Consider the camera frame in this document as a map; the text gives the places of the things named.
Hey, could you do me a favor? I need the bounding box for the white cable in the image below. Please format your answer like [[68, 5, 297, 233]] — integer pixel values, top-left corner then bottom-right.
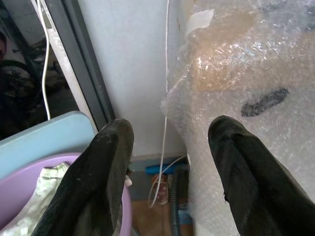
[[148, 0, 188, 208], [36, 0, 52, 121]]

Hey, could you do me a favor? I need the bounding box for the dark grey hose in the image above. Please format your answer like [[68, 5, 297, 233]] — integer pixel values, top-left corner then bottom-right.
[[171, 165, 190, 236]]

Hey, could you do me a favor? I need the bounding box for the black bicycle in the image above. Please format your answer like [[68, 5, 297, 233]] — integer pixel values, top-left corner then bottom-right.
[[0, 31, 74, 123]]

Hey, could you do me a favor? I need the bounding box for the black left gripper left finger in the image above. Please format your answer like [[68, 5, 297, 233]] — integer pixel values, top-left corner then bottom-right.
[[31, 118, 135, 236]]

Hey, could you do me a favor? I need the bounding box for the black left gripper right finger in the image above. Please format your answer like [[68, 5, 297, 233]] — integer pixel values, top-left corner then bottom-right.
[[208, 115, 315, 236]]

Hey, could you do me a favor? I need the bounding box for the pale green patterned garment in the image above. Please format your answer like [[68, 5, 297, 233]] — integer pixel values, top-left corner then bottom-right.
[[0, 162, 70, 236]]

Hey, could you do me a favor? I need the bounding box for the grey metal door frame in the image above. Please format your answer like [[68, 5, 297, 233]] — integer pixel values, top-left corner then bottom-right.
[[31, 0, 116, 131]]

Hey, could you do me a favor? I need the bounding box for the purple plastic basin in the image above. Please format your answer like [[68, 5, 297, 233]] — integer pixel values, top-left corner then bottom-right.
[[0, 152, 133, 236]]

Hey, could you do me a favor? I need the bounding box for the bubble-wrapped bulky object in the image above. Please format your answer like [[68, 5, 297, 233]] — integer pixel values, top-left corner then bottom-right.
[[160, 0, 315, 236]]

